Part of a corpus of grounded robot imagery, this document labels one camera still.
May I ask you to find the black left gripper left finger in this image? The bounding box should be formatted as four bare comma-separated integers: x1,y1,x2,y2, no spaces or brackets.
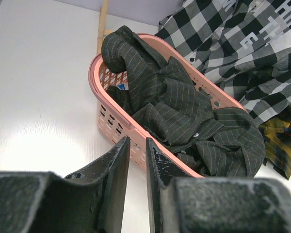
0,136,130,233

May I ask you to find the pink plastic laundry basket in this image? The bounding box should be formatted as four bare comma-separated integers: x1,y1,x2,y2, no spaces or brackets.
88,33,242,179

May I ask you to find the wooden clothes rack frame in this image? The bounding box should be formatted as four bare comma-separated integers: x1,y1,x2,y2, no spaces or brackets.
97,0,112,55

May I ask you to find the black white checked shirt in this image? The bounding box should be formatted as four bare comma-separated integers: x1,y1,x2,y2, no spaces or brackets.
157,0,291,124

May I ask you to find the yellow green plaid shirt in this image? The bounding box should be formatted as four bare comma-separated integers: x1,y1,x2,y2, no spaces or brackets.
259,104,291,180

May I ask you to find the dark green striped shirt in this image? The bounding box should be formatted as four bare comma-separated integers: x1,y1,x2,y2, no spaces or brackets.
101,26,265,177

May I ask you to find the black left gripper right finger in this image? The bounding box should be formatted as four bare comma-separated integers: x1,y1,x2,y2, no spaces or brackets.
146,138,291,233

